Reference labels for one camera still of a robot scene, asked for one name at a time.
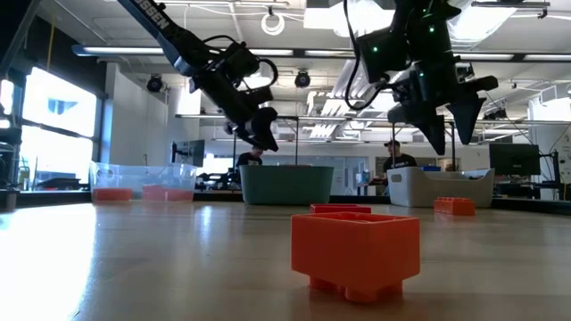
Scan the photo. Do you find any large black monitor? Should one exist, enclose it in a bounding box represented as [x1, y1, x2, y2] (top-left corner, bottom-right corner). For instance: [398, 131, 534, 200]
[489, 142, 542, 177]

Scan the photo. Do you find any small orange block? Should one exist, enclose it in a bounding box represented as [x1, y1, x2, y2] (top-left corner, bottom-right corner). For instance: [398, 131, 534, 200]
[290, 211, 421, 305]

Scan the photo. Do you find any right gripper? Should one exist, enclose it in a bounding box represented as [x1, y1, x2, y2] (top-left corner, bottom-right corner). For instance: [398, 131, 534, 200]
[387, 55, 500, 156]

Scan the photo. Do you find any white plastic bin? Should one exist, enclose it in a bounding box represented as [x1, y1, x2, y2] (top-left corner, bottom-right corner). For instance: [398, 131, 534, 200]
[386, 166, 496, 209]

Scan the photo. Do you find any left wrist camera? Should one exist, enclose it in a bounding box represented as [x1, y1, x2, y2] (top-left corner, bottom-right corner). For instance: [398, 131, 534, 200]
[218, 41, 262, 86]

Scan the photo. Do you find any white coiled cable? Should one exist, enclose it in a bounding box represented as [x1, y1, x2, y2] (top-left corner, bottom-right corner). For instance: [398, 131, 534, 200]
[261, 11, 286, 37]

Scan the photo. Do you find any teal plastic bin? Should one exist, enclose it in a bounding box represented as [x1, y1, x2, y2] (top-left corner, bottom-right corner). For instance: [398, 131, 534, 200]
[239, 164, 335, 206]

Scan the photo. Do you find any bright window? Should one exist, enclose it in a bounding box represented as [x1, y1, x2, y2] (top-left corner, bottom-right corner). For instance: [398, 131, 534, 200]
[0, 66, 99, 193]

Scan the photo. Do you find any long ceiling light bar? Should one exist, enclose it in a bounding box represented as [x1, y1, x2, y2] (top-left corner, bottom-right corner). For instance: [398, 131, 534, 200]
[70, 44, 571, 62]

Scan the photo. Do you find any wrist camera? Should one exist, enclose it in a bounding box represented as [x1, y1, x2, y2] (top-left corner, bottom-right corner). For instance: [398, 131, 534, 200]
[356, 27, 401, 85]
[218, 41, 262, 86]

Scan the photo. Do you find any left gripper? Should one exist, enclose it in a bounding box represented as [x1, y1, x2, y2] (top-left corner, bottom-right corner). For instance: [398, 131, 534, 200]
[191, 70, 280, 152]

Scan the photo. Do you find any clear plastic bin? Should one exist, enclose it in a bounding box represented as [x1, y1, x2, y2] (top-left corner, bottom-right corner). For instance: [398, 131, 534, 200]
[88, 160, 198, 204]

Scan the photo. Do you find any person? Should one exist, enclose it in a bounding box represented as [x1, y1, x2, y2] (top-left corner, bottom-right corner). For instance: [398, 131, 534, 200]
[382, 139, 418, 176]
[236, 144, 264, 169]

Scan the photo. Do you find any black metal frame rig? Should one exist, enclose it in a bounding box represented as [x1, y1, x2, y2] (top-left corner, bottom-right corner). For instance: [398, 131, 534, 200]
[231, 113, 457, 169]

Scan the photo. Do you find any black aluminium table frame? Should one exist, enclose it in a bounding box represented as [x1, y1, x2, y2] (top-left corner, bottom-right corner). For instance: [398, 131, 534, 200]
[0, 189, 571, 216]

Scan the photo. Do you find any small black monitor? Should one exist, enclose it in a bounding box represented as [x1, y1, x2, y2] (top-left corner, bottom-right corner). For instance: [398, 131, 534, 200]
[171, 139, 206, 167]

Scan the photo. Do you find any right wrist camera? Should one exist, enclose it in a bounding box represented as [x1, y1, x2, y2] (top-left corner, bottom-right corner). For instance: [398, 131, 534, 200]
[356, 27, 401, 85]

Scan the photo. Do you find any small red block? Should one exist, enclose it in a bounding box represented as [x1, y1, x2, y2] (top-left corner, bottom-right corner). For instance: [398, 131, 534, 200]
[310, 203, 372, 215]

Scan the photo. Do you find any black equipment rack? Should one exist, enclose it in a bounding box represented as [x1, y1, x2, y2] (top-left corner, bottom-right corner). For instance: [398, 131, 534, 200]
[0, 127, 22, 213]

